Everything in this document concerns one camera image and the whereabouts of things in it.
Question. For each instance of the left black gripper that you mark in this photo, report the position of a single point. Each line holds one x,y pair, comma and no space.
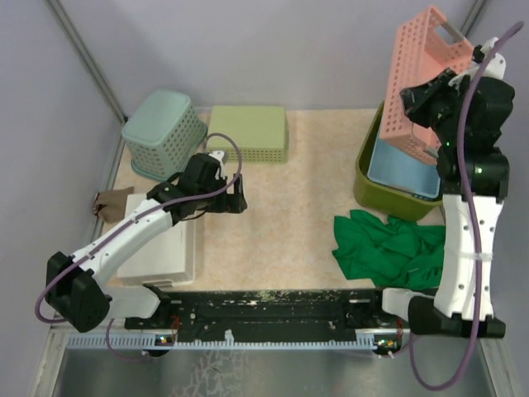
227,202

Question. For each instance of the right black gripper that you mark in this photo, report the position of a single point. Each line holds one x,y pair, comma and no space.
414,98

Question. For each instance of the pink perforated basket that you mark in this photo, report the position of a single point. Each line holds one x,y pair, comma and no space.
423,47

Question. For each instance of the light blue perforated basket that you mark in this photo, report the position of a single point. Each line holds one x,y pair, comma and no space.
391,167

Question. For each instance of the light green shallow basket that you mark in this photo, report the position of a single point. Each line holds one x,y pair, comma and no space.
260,132

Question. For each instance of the white perforated basket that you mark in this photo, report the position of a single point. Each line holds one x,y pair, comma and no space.
167,261

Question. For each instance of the olive green large tub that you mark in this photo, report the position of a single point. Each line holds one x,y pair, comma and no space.
385,199

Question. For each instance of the teal perforated plastic basket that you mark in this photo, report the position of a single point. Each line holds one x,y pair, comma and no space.
162,134

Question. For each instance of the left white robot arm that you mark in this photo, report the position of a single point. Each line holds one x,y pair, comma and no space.
76,284

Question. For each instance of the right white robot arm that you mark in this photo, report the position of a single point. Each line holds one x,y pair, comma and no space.
466,111

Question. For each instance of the brown cloth pouch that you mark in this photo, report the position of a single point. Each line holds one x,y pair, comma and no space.
110,205

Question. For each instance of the green cloth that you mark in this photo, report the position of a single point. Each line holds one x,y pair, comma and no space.
394,253

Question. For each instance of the right aluminium frame post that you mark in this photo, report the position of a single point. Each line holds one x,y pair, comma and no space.
472,16

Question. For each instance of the aluminium frame post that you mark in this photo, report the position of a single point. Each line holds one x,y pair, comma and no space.
91,66
472,16

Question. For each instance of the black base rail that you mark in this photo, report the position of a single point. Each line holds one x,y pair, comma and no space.
326,315

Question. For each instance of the white slotted cable duct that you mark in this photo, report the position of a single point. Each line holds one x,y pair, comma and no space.
366,340

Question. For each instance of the left aluminium frame post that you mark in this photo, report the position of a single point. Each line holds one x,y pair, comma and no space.
91,66

